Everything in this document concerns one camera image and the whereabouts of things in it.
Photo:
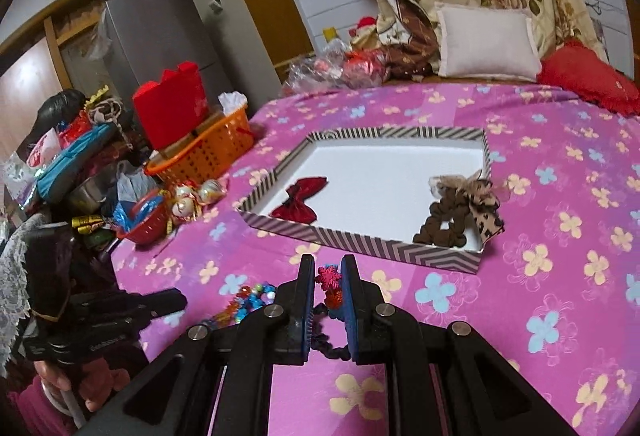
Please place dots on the brown patterned quilt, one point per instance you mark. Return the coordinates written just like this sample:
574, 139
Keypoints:
407, 40

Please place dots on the white tissue paper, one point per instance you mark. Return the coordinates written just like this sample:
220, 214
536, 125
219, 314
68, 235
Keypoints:
233, 101

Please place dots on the santa doll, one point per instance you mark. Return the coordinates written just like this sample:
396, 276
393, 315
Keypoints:
364, 31

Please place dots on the orange plastic basket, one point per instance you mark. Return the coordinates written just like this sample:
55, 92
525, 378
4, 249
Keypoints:
215, 150

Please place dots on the dark grey refrigerator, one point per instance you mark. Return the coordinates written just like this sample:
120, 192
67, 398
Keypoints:
150, 45

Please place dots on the red small basket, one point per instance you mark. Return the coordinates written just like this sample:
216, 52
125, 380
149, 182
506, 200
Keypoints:
145, 226

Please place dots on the shiny round ornaments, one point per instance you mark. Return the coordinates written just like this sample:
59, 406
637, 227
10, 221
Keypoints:
197, 198

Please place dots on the blue fabric bag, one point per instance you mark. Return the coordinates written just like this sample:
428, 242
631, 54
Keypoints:
75, 160

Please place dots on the brown wooden door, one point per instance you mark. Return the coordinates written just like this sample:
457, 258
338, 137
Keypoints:
282, 15

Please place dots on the clear plastic bag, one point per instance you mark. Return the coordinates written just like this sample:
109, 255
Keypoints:
325, 68

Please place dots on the dark red velvet bow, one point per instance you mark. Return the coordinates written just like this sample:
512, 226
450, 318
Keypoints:
299, 201

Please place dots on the striped shallow cardboard box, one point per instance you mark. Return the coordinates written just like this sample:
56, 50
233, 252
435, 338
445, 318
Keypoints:
370, 196

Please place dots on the pink floral bed sheet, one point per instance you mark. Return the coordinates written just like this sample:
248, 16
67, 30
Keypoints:
525, 266

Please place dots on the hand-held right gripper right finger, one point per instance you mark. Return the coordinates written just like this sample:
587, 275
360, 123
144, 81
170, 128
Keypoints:
351, 311

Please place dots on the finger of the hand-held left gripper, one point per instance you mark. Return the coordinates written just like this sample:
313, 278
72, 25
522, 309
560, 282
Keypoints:
167, 302

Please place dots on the yellow bottle cap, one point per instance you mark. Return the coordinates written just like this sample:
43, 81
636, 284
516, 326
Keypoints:
329, 33

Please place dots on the silver refrigerator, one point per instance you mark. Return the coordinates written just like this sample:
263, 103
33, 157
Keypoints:
235, 40

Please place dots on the red gift box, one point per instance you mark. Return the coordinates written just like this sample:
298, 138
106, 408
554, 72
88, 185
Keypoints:
170, 108

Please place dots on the white lace cloth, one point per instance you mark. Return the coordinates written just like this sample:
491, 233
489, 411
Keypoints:
12, 296

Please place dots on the white pillow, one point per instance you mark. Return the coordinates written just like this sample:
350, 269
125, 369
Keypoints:
485, 43

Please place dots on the leopard print organza bow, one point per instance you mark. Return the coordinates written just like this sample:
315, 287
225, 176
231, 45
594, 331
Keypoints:
475, 201

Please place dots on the person's left hand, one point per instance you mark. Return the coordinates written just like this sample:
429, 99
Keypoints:
100, 383

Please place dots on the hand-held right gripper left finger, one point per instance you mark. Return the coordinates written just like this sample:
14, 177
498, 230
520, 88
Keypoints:
306, 301

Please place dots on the red pillow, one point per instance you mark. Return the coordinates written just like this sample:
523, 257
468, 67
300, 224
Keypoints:
590, 78

